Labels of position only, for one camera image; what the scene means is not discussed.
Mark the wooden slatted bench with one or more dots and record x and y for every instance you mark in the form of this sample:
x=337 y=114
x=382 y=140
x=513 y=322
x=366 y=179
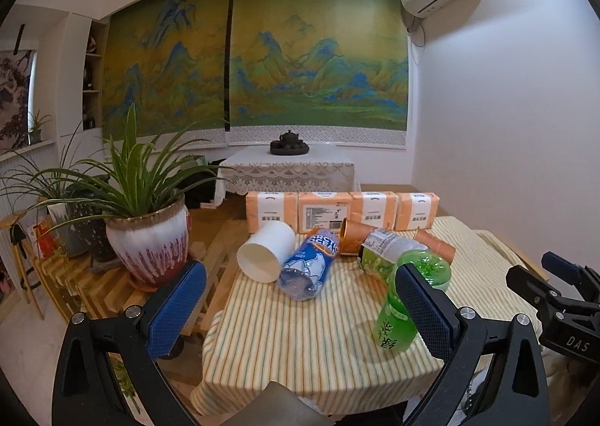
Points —
x=93 y=290

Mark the green label tea bottle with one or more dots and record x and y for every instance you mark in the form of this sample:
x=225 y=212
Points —
x=391 y=325

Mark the brown paper cup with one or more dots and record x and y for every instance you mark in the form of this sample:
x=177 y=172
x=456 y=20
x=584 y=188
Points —
x=438 y=245

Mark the dark tea set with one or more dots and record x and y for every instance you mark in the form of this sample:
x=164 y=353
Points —
x=289 y=144

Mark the red package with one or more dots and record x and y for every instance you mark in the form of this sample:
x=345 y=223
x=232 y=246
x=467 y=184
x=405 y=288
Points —
x=44 y=241

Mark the spider plant in ceramic pot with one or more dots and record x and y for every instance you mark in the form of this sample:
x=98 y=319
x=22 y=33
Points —
x=147 y=243

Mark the orange tissue pack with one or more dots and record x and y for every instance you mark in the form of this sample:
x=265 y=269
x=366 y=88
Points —
x=375 y=210
x=326 y=212
x=272 y=212
x=417 y=210

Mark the lace covered table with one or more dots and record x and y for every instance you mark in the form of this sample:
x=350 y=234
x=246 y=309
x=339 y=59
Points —
x=286 y=175

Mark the wooden stool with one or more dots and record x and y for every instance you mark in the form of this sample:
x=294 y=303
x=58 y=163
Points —
x=18 y=248

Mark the plant in dark pot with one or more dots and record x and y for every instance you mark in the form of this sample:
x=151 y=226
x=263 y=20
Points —
x=96 y=238

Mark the landscape painting scroll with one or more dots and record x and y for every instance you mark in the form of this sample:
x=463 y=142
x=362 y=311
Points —
x=164 y=65
x=318 y=60

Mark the striped tablecloth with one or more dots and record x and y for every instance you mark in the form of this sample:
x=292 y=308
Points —
x=304 y=341

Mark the small windowsill plant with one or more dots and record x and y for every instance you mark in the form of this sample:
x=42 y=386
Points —
x=36 y=128

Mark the wooden wall shelf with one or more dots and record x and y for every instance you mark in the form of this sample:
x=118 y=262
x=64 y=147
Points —
x=93 y=79

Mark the white paper cup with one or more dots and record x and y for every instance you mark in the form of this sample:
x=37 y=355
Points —
x=265 y=250

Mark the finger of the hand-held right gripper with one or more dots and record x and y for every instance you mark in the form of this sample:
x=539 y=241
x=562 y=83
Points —
x=562 y=266
x=527 y=287

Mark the blue label water bottle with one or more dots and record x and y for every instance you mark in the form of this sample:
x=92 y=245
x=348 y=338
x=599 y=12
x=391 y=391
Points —
x=309 y=266

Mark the orange paper cup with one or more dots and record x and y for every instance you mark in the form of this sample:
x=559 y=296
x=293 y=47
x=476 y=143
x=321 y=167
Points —
x=354 y=238

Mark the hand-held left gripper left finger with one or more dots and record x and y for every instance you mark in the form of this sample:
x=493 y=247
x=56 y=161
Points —
x=174 y=311

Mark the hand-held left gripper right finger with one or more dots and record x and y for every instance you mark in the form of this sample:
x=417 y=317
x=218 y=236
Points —
x=424 y=313

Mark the white label green bottle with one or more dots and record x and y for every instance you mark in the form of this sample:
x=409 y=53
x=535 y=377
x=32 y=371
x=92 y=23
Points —
x=382 y=248

